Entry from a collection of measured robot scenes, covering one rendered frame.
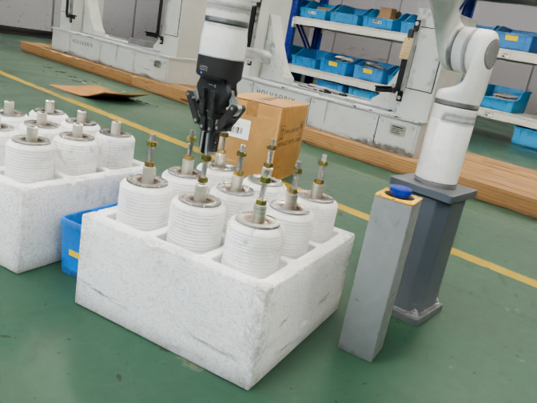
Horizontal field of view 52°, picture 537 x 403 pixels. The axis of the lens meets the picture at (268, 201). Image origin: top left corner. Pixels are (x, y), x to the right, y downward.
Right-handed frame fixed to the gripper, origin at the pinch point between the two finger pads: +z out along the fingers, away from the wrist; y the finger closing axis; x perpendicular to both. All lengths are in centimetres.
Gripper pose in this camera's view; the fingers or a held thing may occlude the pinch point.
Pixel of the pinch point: (208, 142)
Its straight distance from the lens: 94.1
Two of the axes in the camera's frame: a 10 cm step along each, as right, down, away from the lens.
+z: -1.8, 9.4, 2.9
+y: 7.1, 3.2, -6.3
